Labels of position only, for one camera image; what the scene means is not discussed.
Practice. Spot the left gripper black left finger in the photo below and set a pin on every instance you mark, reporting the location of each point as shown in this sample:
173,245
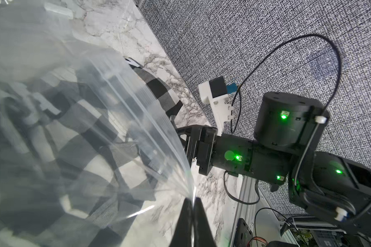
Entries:
183,229

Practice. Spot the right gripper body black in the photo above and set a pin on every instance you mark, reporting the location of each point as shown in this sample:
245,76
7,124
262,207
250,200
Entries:
236,155

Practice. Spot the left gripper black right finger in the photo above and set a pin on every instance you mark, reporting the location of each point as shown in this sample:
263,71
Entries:
202,232

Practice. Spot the clear plastic vacuum bag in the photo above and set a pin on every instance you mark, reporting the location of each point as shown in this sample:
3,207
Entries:
80,123

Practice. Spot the black white checkered shirt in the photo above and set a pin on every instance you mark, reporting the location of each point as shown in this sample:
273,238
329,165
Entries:
80,148

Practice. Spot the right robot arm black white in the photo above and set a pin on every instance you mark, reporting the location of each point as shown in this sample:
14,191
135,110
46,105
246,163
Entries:
283,151

